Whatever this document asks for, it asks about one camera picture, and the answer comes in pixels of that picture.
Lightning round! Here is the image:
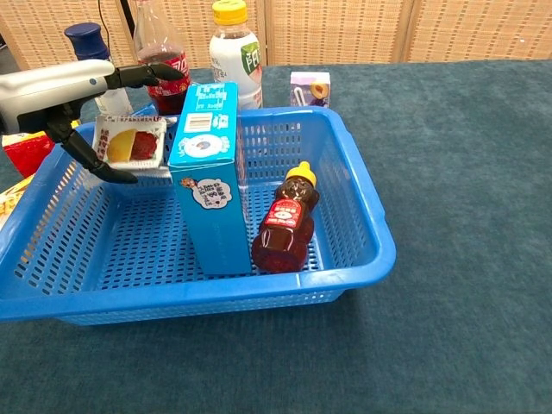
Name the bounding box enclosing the woven bamboo folding screen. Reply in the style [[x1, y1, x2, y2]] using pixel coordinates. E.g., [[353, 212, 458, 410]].
[[0, 0, 552, 74]]

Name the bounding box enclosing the yellow and red snack bag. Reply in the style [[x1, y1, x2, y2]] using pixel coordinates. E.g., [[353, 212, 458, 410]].
[[2, 120, 82, 179]]

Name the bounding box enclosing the teal table cloth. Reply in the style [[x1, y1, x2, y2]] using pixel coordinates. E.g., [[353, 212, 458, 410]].
[[0, 59, 552, 414]]

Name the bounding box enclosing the cola bottle red label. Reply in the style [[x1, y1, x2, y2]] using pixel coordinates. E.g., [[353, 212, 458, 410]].
[[133, 0, 193, 116]]

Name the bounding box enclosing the blue carton box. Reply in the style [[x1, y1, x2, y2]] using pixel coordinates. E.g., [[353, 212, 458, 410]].
[[167, 81, 254, 276]]

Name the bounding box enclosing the white snack packet fruit picture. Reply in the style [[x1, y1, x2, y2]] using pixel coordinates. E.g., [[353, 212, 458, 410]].
[[92, 114, 168, 170]]

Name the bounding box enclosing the yellow cracker pack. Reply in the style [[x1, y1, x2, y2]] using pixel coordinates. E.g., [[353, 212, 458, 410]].
[[0, 174, 35, 229]]

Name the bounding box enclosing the white drink bottle yellow cap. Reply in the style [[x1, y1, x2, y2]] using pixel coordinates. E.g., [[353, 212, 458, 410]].
[[209, 0, 264, 110]]

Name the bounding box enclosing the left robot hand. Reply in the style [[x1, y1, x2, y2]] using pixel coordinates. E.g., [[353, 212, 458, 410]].
[[0, 59, 185, 185]]

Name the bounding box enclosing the white bottle navy blue cap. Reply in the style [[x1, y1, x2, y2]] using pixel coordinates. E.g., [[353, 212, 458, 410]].
[[64, 22, 134, 117]]

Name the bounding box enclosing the small purple drink carton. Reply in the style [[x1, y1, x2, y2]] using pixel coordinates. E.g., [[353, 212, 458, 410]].
[[289, 71, 332, 109]]

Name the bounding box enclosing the bear-shaped honey bottle yellow cap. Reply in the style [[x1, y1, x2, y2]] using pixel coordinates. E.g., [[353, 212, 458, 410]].
[[251, 160, 321, 274]]

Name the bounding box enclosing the thin black cable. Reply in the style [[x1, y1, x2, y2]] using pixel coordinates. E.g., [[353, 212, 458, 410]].
[[97, 0, 114, 49]]

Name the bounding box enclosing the blue perforated plastic basket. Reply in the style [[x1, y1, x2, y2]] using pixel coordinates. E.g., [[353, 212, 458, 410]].
[[0, 106, 397, 325]]

